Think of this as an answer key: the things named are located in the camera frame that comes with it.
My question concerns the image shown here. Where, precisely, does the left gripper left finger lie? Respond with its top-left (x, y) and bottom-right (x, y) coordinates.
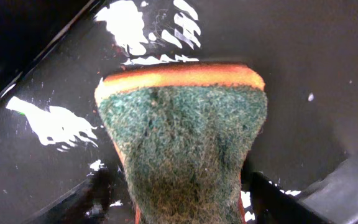
top-left (24, 168), bottom-right (124, 224)

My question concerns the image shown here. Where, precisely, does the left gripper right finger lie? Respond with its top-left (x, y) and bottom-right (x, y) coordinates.
top-left (242, 169), bottom-right (331, 224)

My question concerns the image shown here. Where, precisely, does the green and orange sponge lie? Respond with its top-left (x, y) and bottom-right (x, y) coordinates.
top-left (94, 63), bottom-right (268, 223)

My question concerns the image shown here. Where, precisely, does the black rectangular water tray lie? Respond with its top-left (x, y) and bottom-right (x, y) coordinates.
top-left (0, 0), bottom-right (358, 223)

